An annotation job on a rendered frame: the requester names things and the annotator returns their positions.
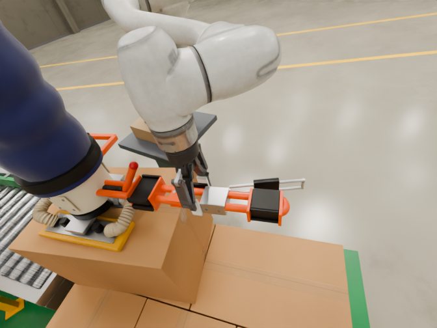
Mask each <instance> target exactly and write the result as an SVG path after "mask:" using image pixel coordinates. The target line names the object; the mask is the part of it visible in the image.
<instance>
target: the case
mask: <svg viewBox="0 0 437 328"><path fill-rule="evenodd" d="M128 168H129V167H108V169H109V170H110V172H108V173H109V174H121V175H124V176H126V174H127V170H128ZM142 174H150V175H159V176H162V178H163V180H164V182H165V184H166V185H172V184H171V179H175V178H176V175H177V173H176V169H175V168H157V167H138V169H137V171H136V174H135V177H137V176H138V175H141V176H142ZM170 205H171V204H162V203H161V204H160V206H159V208H158V210H155V209H154V211H153V212H150V211H144V210H136V212H135V215H134V218H133V220H132V221H133V222H134V223H135V226H134V228H133V229H132V231H131V233H130V235H129V237H128V239H127V241H126V242H125V244H124V246H123V247H122V250H121V251H120V252H116V251H110V250H107V249H100V248H97V247H91V246H88V245H81V244H78V243H72V242H68V241H62V240H58V239H53V238H47V237H43V236H40V235H38V233H39V231H41V229H42V228H43V227H44V226H45V224H41V223H37V222H36V221H35V220H34V219H32V220H31V222H30V223H29V224H28V225H27V226H26V227H25V228H24V229H23V231H22V232H21V233H20V234H19V236H18V237H17V238H16V239H15V240H14V241H13V242H12V244H11V245H10V246H9V247H8V249H9V250H11V251H13V252H15V253H17V254H19V255H21V256H23V257H25V258H27V259H28V260H30V261H32V262H34V263H36V264H38V265H40V266H42V267H44V268H46V269H48V270H50V271H52V272H54V273H56V274H58V275H60V276H62V277H64V278H66V279H68V280H70V281H72V282H74V283H76V284H79V285H83V286H91V287H95V288H103V289H107V290H114V291H118V292H125V293H130V294H137V295H145V296H149V297H156V298H160V299H167V300H172V301H179V302H184V303H191V304H195V303H196V297H197V294H198V288H199V285H200V279H201V275H202V270H203V266H204V260H205V254H206V251H207V245H208V242H209V236H210V232H211V227H212V223H213V216H212V214H211V213H203V216H199V215H193V214H192V211H190V209H188V208H177V207H171V206H170ZM122 210H123V209H122V208H113V207H110V208H109V209H108V210H107V211H106V212H105V213H103V214H101V215H99V216H100V217H108V218H112V219H119V217H120V214H121V212H122Z"/></svg>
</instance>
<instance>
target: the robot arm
mask: <svg viewBox="0 0 437 328"><path fill-rule="evenodd" d="M193 1H194V0H101V3H102V5H103V7H104V9H105V11H106V12H107V13H108V15H109V17H110V18H111V19H112V20H113V21H115V22H116V24H117V25H118V26H119V27H120V28H121V29H122V30H124V31H125V32H127V34H125V35H124V36H122V37H121V38H120V39H119V41H118V44H117V57H118V64H119V68H120V72H121V75H122V79H123V81H124V85H125V88H126V90H127V93H128V95H129V98H130V100H131V102H132V104H133V106H134V107H135V109H136V111H137V113H138V114H139V116H140V117H141V118H142V119H143V120H144V123H145V124H147V125H148V127H149V129H150V131H151V133H152V135H153V137H154V139H155V141H156V143H157V145H158V147H159V148H160V149H161V150H162V151H164V152H165V154H166V156H167V158H168V160H169V162H171V163H172V164H173V165H174V166H175V169H176V173H177V175H176V178H175V179H171V184H172V185H173V186H174V188H175V190H176V193H177V195H178V198H179V201H180V204H181V207H182V208H188V209H190V211H192V214H193V215H199V216H203V212H202V209H201V207H200V204H199V201H198V199H195V195H194V186H193V180H194V172H195V173H196V174H197V175H199V176H197V177H196V179H197V180H198V183H204V184H208V186H209V182H208V180H207V177H206V176H209V172H206V170H207V169H208V166H207V163H206V160H205V157H204V155H203V153H202V149H201V144H200V143H197V138H198V132H197V129H196V125H195V123H194V117H193V114H192V113H193V112H195V111H196V110H197V109H199V108H200V107H202V106H204V105H206V104H208V103H211V102H215V101H219V100H225V99H228V98H232V97H234V96H237V95H240V94H242V93H245V92H247V91H249V90H252V89H254V88H256V87H258V86H260V85H261V84H263V83H264V82H266V81H267V80H268V79H270V78H271V77H272V76H273V75H274V74H275V73H276V71H277V68H278V67H279V65H280V62H281V59H282V47H281V43H280V39H279V38H278V36H277V35H276V34H275V32H274V31H273V30H272V29H270V28H268V27H264V26H260V25H250V26H245V25H244V24H233V23H228V22H225V21H218V22H215V23H212V24H211V25H210V24H208V23H205V22H202V21H196V20H190V19H186V18H185V17H186V15H187V11H188V9H189V6H190V3H191V2H193ZM188 46H190V47H188Z"/></svg>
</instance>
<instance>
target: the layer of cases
mask: <svg viewBox="0 0 437 328"><path fill-rule="evenodd" d="M46 328H352V318H351V308H350V302H349V291H348V285H347V274H346V268H345V257H344V251H343V246H342V245H338V244H334V243H327V242H322V241H315V240H310V239H303V238H296V237H292V236H285V235H280V234H273V233H268V232H261V231H257V230H249V229H245V228H237V227H233V226H226V225H218V224H216V225H215V224H214V223H212V227H211V232H210V236H209V242H208V245H207V251H206V254H205V260H204V266H203V270H202V275H201V279H200V285H199V288H198V294H197V297H196V303H195V304H191V303H184V302H179V301H172V300H167V299H160V298H156V297H149V296H145V295H137V294H130V293H125V292H118V291H114V290H107V289H103V288H95V287H91V286H83V285H79V284H76V283H75V284H74V285H73V287H72V289H71V290H70V291H69V293H68V295H67V296H66V297H65V299H64V301H63V302H62V303H61V305H60V307H59V308H58V310H57V311H56V313H55V314H54V316H53V317H52V319H51V320H50V322H49V323H48V325H47V327H46Z"/></svg>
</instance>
